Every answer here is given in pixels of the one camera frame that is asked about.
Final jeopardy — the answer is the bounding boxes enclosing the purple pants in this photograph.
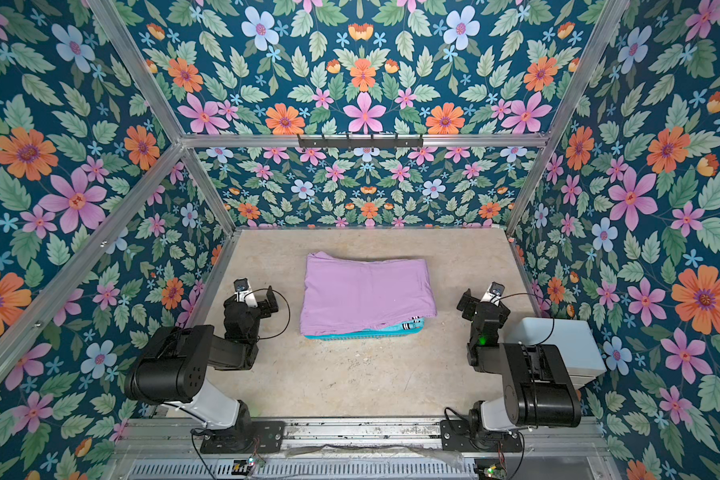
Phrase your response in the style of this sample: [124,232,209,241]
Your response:
[299,252,438,338]

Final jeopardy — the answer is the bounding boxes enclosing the turquoise pants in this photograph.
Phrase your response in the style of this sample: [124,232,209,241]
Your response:
[363,318,425,336]

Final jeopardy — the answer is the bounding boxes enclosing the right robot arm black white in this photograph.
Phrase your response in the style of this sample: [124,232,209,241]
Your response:
[457,284,582,440]

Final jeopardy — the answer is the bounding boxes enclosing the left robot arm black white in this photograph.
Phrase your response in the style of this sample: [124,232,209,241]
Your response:
[125,279,286,437]

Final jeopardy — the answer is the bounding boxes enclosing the teal plastic basket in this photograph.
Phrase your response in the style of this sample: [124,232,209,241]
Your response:
[308,330,400,341]

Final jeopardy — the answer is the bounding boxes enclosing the white box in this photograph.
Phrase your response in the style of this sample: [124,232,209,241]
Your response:
[500,317,606,390]

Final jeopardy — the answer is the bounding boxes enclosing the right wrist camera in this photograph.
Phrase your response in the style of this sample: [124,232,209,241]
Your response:
[480,282,505,305]

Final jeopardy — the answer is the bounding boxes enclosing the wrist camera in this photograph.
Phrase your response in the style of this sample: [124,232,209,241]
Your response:
[233,278,258,308]
[480,282,505,305]

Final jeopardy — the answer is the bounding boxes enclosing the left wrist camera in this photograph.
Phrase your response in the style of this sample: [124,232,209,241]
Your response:
[233,278,258,308]

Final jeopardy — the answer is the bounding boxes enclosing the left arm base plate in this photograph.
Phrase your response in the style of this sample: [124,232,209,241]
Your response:
[200,420,286,455]

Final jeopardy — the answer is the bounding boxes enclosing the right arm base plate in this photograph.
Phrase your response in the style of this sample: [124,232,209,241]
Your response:
[439,419,523,453]

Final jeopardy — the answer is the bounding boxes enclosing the aluminium frame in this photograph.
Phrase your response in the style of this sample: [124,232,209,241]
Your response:
[0,1,610,479]

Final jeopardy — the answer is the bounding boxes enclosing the black hook rail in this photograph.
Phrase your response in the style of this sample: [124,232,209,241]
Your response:
[297,134,424,150]

